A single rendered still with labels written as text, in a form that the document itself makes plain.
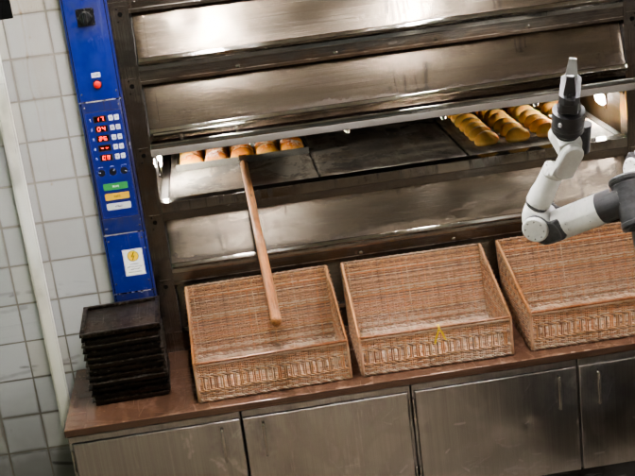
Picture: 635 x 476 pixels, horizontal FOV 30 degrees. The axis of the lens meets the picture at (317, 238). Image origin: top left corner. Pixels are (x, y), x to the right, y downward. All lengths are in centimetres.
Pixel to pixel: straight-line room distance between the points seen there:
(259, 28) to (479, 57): 83
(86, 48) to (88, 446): 140
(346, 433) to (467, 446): 45
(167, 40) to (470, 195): 129
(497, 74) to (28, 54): 171
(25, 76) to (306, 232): 118
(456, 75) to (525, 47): 28
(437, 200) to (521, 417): 89
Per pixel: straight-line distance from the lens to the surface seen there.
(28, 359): 472
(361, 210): 454
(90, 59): 433
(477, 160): 456
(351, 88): 440
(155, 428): 420
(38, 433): 485
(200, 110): 438
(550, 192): 342
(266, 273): 350
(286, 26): 434
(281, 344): 455
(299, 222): 452
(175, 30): 434
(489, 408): 431
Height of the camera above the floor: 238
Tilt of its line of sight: 18 degrees down
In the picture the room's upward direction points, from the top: 7 degrees counter-clockwise
